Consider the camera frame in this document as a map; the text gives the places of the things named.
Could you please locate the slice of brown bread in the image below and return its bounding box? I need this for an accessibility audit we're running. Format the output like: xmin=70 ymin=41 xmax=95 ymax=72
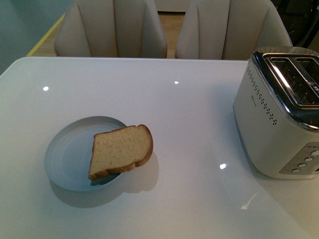
xmin=88 ymin=124 xmax=154 ymax=181

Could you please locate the light blue round plate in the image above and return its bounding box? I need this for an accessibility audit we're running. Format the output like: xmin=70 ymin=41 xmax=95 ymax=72
xmin=43 ymin=116 xmax=132 ymax=192

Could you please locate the beige chair on left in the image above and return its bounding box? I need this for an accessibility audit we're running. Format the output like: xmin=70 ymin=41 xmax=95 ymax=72
xmin=54 ymin=0 xmax=167 ymax=58

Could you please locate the beige chair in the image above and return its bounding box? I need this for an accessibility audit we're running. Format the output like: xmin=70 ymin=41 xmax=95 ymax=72
xmin=54 ymin=0 xmax=167 ymax=58
xmin=175 ymin=0 xmax=292 ymax=60

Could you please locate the beige chair on right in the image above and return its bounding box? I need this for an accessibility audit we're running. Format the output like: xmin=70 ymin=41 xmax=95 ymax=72
xmin=175 ymin=0 xmax=292 ymax=60

